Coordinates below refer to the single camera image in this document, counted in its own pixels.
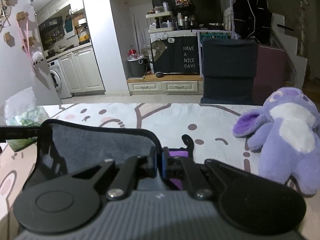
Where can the black printed curtain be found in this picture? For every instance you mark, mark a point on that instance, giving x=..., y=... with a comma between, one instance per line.
x=175, y=55

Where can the clear plastic bag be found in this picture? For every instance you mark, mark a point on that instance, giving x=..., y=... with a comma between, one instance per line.
x=22, y=105

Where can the maroon box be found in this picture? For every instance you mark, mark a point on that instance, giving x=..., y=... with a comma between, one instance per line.
x=272, y=65

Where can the white washing machine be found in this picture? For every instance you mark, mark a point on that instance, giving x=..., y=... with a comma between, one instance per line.
x=56, y=77

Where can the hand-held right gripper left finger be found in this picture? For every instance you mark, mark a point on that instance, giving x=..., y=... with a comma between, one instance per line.
x=156, y=162

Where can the teal hanging bag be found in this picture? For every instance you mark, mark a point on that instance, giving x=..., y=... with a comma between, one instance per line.
x=68, y=25

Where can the white staircase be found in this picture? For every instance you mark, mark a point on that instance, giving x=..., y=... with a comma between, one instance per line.
x=292, y=42

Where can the white storage rack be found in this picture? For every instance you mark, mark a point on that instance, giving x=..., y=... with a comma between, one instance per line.
x=160, y=22

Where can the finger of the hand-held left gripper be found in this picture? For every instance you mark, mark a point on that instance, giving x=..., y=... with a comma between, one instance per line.
x=20, y=132

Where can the cartoon printed blanket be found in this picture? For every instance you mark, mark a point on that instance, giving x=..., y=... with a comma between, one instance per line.
x=155, y=117

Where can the purple plush toy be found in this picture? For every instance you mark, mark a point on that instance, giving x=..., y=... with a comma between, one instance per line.
x=287, y=135

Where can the black jacket with white piping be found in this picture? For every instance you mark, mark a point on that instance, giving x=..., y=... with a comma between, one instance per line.
x=251, y=12

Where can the drink dispenser with orange liquid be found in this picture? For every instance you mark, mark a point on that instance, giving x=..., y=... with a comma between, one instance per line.
x=83, y=31

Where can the grey towel with black trim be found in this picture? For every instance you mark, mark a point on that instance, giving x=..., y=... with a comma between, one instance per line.
x=100, y=142

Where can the white kitchen cabinet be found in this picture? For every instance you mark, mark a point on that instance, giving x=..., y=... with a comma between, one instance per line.
x=82, y=70

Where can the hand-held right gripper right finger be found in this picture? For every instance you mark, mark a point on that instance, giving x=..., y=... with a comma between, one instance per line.
x=165, y=162

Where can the white plush wall toy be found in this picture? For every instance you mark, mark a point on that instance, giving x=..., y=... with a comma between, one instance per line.
x=38, y=57

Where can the teal printed sign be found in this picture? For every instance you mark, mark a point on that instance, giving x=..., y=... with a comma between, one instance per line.
x=215, y=35

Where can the dark blue padded chair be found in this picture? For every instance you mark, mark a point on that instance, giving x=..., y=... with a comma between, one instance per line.
x=228, y=65

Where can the grey trash bin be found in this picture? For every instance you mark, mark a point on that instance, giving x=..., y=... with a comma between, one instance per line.
x=137, y=67

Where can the white drawer base cabinet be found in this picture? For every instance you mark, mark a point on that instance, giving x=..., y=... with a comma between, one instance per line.
x=165, y=86

